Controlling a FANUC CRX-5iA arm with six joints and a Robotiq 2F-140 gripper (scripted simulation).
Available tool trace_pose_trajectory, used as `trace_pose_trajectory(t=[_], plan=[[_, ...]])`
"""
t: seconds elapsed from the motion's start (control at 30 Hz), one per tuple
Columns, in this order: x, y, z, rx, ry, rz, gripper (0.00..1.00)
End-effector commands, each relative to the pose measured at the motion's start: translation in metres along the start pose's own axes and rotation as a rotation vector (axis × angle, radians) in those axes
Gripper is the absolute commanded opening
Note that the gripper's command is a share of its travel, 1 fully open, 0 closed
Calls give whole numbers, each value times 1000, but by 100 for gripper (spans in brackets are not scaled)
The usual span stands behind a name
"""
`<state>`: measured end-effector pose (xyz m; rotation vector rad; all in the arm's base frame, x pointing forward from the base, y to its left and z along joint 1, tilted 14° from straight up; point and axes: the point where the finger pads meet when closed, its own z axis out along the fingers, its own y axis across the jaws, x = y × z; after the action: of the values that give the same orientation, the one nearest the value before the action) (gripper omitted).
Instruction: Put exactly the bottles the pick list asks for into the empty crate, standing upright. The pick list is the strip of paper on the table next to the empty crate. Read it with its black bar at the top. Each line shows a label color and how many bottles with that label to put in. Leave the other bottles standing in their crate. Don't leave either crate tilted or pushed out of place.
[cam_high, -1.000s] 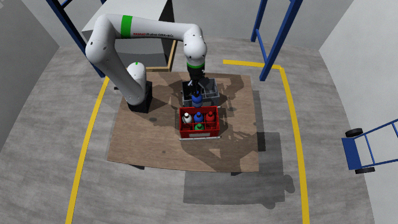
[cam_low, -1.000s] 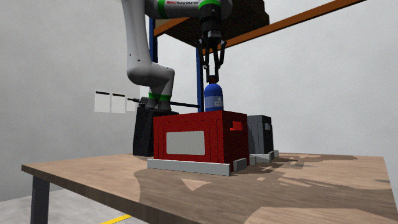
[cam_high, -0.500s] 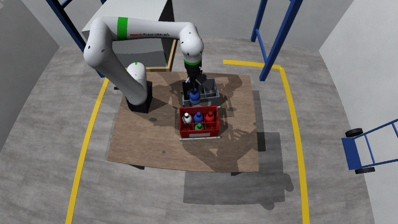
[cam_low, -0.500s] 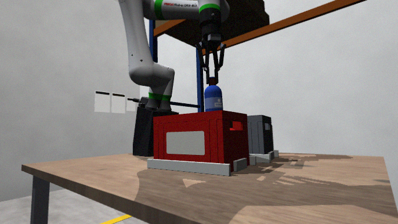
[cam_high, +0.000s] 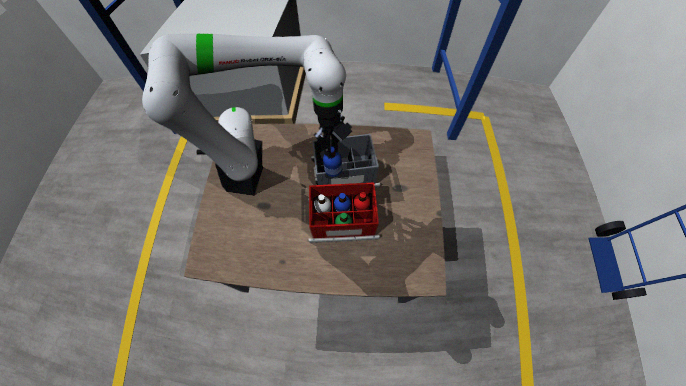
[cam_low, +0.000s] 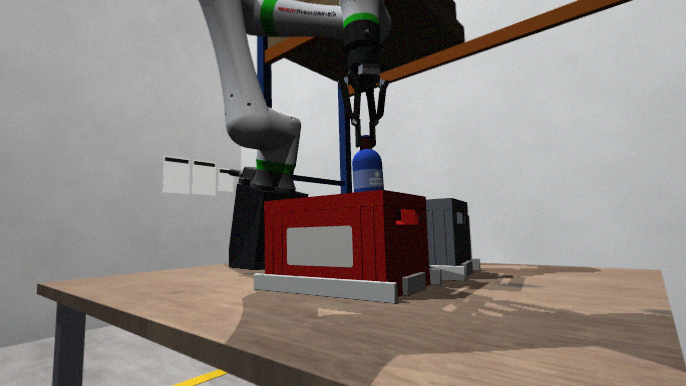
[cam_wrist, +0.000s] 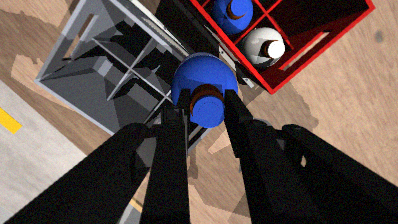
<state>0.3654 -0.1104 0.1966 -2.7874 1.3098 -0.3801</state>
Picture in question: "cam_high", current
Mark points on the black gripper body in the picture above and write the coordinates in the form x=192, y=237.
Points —
x=324, y=123

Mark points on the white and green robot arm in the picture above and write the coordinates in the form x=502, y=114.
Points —
x=169, y=100

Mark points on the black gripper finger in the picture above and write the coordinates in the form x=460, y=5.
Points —
x=334, y=141
x=324, y=141

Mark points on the dark red crate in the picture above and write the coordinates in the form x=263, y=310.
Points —
x=366, y=222

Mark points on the green bottle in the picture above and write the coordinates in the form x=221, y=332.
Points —
x=343, y=218

